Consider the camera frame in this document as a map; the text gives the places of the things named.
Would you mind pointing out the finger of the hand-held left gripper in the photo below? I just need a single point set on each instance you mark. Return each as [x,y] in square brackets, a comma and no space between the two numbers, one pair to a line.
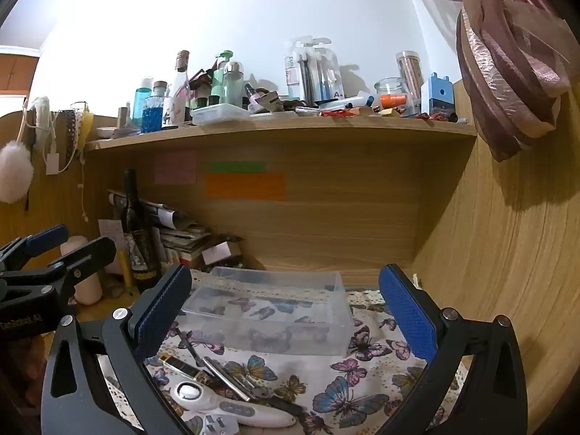
[90,253]
[45,238]

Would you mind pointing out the clear bottle with pink cap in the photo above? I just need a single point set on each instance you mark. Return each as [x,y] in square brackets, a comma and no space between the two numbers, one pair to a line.
[181,77]

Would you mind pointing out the green sticky note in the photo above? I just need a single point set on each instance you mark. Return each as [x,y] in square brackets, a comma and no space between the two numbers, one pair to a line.
[237,167]

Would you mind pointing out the clear plastic storage box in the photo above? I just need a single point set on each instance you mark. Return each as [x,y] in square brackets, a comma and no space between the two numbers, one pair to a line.
[272,312]

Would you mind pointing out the green pump bottle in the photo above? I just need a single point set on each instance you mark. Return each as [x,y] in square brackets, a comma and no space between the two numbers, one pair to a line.
[220,81]

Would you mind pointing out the teal plastic bottle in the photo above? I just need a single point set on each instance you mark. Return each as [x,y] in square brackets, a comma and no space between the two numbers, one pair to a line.
[141,99]

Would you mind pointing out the mauve tied curtain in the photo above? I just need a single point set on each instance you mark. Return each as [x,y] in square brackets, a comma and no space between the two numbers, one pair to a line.
[507,68]

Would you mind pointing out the black and gold pocket tool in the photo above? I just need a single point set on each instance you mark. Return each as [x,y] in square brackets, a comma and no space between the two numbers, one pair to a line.
[181,366]

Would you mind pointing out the clear lidded plastic container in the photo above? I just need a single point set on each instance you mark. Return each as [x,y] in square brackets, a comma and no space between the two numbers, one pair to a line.
[221,114]

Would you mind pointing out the white note card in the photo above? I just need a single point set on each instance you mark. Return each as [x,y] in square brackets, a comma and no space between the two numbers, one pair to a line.
[111,234]

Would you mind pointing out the thin black pen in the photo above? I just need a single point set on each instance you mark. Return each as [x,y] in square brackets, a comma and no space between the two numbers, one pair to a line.
[189,346]

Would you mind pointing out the white handheld magnifier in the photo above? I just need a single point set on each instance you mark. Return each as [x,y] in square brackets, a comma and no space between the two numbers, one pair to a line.
[226,405]

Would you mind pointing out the white small bowl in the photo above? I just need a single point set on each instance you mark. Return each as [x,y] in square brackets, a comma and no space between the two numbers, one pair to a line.
[108,133]

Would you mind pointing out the orange capped tube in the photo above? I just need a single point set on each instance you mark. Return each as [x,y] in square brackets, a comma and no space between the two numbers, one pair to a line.
[393,100]

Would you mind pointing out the toothbrush blister pack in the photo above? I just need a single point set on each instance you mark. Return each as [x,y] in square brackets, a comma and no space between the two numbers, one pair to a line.
[312,72]

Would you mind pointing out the small white card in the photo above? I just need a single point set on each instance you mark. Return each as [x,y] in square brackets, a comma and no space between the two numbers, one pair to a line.
[220,425]

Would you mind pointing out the small white box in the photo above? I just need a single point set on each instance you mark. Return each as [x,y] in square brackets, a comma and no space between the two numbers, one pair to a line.
[216,253]

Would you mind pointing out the blue liquid glass bottle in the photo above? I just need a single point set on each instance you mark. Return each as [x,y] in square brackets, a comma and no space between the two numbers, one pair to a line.
[153,115]

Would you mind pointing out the pale pink candle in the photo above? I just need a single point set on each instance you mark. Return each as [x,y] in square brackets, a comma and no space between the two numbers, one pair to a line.
[88,287]

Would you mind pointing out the orange sticky note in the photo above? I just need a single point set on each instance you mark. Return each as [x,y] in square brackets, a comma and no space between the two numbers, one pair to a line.
[247,187]

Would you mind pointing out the white paper tag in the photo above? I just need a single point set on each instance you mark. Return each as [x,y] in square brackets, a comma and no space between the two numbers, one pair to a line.
[53,164]

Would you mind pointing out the tall clear canister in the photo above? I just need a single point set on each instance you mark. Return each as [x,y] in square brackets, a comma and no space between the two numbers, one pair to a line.
[410,77]

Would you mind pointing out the white fluffy pompom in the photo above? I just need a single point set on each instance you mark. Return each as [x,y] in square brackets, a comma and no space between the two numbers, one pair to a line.
[14,172]

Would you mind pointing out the glass jar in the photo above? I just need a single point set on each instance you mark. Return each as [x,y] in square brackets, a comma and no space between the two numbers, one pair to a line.
[389,88]

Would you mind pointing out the yellow hanging cloth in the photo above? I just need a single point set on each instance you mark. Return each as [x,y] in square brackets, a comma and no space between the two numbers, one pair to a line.
[85,124]

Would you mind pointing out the stack of books and magazines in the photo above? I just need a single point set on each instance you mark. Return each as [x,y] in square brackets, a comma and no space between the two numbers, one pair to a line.
[181,235]

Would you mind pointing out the lace ribbon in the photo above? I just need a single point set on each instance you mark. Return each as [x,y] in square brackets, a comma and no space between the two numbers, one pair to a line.
[69,131]

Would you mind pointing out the dark wine bottle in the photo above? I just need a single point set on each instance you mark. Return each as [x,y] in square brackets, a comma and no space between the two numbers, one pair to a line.
[138,244]

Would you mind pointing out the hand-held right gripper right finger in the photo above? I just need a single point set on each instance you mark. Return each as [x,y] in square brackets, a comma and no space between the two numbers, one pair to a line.
[408,312]

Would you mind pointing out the wooden cabinet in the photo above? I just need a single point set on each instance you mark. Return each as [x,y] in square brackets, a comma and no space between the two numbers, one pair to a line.
[18,70]

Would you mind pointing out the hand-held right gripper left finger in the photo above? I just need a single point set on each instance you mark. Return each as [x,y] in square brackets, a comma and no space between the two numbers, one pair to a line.
[158,315]

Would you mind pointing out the wooden shelf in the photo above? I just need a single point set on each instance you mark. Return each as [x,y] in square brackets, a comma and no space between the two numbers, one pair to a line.
[281,131]

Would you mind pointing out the butterfly print cloth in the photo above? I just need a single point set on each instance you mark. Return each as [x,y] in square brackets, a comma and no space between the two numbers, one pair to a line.
[362,385]

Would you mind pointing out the pink sticky note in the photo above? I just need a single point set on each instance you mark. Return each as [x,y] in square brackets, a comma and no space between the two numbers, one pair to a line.
[176,167]

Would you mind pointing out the pale green glass bottle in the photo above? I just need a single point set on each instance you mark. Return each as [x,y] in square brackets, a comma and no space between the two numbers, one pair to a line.
[233,86]

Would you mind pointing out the blue pencil sharpener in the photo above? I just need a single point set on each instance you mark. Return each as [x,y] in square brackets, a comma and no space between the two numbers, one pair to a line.
[437,97]

